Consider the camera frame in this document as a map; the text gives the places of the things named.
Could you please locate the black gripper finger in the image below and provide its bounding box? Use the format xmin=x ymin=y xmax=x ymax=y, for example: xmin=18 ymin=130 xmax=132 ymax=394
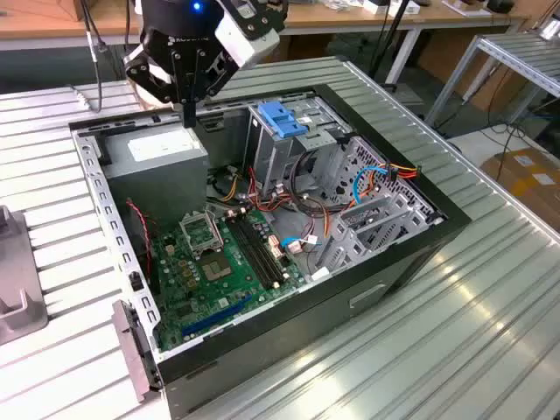
xmin=189 ymin=46 xmax=240 ymax=129
xmin=123 ymin=43 xmax=191 ymax=129

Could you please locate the blue data wire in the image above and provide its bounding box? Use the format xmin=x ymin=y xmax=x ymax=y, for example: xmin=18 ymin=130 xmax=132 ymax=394
xmin=279 ymin=235 xmax=325 ymax=257
xmin=352 ymin=164 xmax=390 ymax=207

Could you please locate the orange red power wire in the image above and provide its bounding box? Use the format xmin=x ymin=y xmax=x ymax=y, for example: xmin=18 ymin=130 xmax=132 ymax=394
xmin=367 ymin=161 xmax=422 ymax=198

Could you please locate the metal disk bay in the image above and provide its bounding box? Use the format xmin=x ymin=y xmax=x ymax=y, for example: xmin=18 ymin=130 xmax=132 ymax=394
xmin=314 ymin=135 xmax=445 ymax=275

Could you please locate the blue plastic drive latch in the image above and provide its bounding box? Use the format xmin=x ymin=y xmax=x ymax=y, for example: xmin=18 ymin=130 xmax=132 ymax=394
xmin=257 ymin=101 xmax=293 ymax=126
xmin=274 ymin=117 xmax=307 ymax=139

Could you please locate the brown cardboard box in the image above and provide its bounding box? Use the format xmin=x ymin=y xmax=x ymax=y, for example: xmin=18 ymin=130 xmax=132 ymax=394
xmin=72 ymin=0 xmax=95 ymax=22

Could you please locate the metal optical drive cage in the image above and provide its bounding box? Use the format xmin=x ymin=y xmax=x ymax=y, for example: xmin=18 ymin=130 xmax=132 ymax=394
xmin=242 ymin=94 xmax=355 ymax=193

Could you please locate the grey power supply unit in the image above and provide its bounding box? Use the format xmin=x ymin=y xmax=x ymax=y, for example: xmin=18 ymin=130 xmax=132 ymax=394
xmin=102 ymin=122 xmax=211 ymax=228

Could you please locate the metal socket cover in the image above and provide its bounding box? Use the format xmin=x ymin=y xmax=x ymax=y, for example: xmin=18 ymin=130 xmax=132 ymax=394
xmin=178 ymin=212 xmax=222 ymax=256

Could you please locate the wooden workbench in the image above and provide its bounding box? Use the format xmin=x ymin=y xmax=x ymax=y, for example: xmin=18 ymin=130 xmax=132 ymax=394
xmin=0 ymin=0 xmax=530 ymax=52

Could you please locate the black RAM slot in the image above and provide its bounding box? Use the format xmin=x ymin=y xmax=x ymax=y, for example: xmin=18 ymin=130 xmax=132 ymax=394
xmin=225 ymin=209 xmax=281 ymax=291
xmin=238 ymin=207 xmax=291 ymax=282

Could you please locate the CPU socket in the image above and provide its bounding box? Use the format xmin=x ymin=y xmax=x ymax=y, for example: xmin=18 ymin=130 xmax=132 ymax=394
xmin=199 ymin=255 xmax=235 ymax=285

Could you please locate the black tripod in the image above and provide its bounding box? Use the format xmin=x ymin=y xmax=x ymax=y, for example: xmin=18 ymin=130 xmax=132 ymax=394
xmin=369 ymin=0 xmax=417 ymax=87

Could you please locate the green motherboard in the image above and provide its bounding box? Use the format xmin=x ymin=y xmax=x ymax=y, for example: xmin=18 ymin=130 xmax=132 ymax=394
xmin=150 ymin=207 xmax=307 ymax=351

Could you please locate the grey parts rack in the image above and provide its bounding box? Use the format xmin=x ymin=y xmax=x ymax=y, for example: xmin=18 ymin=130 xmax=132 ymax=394
xmin=0 ymin=204 xmax=50 ymax=345

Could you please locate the blue expansion slot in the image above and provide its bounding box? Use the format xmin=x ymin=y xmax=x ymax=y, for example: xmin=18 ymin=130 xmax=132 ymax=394
xmin=181 ymin=295 xmax=253 ymax=338

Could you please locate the black open PC case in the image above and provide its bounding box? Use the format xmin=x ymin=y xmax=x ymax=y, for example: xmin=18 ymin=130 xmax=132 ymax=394
xmin=67 ymin=82 xmax=473 ymax=419

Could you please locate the grey case side latch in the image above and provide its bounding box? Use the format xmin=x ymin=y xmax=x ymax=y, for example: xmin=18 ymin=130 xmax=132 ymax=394
xmin=111 ymin=299 xmax=163 ymax=403

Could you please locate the metal slat rack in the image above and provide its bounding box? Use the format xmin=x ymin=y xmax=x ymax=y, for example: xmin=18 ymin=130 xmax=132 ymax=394
xmin=426 ymin=32 xmax=560 ymax=128

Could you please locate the large cardboard box with labels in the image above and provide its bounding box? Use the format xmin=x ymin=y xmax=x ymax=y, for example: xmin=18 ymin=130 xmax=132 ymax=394
xmin=480 ymin=148 xmax=560 ymax=237

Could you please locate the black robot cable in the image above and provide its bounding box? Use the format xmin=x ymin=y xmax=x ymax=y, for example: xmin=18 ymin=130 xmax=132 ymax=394
xmin=78 ymin=0 xmax=110 ymax=113

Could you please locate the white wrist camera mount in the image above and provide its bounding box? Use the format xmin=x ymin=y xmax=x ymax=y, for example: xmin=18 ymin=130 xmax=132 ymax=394
xmin=213 ymin=0 xmax=290 ymax=69

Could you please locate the yellow black wire group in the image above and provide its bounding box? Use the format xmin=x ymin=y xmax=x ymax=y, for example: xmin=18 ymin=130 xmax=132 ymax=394
xmin=216 ymin=165 xmax=246 ymax=203

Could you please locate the black cable bundle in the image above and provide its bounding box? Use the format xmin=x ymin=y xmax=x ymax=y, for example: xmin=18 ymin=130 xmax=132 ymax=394
xmin=289 ymin=148 xmax=338 ymax=220

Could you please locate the red orange wire bundle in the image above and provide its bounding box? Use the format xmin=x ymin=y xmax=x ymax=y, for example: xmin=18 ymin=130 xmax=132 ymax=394
xmin=246 ymin=165 xmax=298 ymax=215

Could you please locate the red black fan wire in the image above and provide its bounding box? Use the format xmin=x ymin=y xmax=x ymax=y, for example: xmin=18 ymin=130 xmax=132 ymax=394
xmin=125 ymin=197 xmax=159 ymax=281

